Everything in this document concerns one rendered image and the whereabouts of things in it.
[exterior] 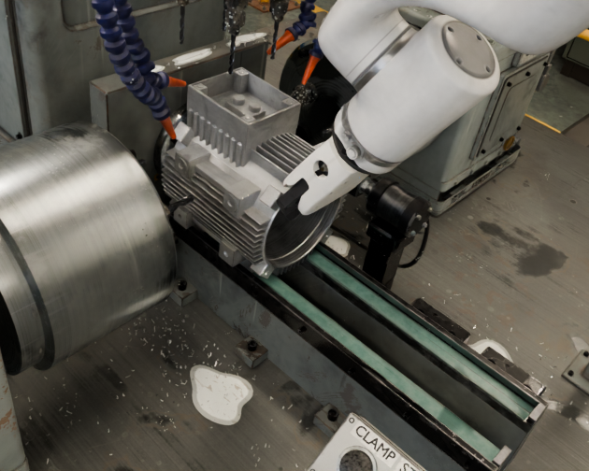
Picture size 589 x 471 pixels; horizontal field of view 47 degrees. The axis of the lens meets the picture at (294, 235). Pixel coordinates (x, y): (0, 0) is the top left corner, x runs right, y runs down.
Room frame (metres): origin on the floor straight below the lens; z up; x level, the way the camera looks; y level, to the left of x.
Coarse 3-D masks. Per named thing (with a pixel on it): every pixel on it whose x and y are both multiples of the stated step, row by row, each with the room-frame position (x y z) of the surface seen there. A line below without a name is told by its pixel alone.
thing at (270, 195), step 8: (176, 128) 0.79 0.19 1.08; (184, 128) 0.78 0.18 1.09; (184, 136) 0.77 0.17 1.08; (192, 136) 0.78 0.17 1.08; (184, 144) 0.77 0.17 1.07; (264, 192) 0.68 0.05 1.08; (272, 192) 0.68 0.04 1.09; (280, 192) 0.68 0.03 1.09; (264, 200) 0.67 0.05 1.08; (272, 200) 0.67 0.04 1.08; (272, 208) 0.66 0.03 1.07; (328, 232) 0.77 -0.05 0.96; (320, 240) 0.76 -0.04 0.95; (264, 264) 0.67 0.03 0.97; (256, 272) 0.67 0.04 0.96; (264, 272) 0.67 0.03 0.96
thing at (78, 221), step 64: (64, 128) 0.63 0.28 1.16; (0, 192) 0.50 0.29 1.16; (64, 192) 0.53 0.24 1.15; (128, 192) 0.56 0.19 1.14; (0, 256) 0.45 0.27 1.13; (64, 256) 0.47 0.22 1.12; (128, 256) 0.52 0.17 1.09; (0, 320) 0.43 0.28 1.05; (64, 320) 0.44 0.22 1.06; (128, 320) 0.51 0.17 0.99
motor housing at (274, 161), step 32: (224, 160) 0.75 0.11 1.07; (256, 160) 0.73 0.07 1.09; (288, 160) 0.73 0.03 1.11; (192, 192) 0.73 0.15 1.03; (224, 224) 0.68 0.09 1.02; (256, 224) 0.66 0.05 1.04; (288, 224) 0.78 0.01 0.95; (320, 224) 0.78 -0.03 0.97; (256, 256) 0.66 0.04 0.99; (288, 256) 0.73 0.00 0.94
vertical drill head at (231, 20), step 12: (180, 0) 0.82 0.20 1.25; (228, 0) 0.76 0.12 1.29; (240, 0) 0.76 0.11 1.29; (276, 0) 0.82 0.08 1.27; (288, 0) 0.83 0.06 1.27; (180, 12) 0.82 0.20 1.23; (228, 12) 0.76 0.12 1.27; (240, 12) 0.76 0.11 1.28; (276, 12) 0.82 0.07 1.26; (180, 24) 0.83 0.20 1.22; (228, 24) 0.76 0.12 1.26; (240, 24) 0.76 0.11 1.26; (276, 24) 0.83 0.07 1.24; (180, 36) 0.83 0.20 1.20; (276, 36) 0.83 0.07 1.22; (228, 72) 0.77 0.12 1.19
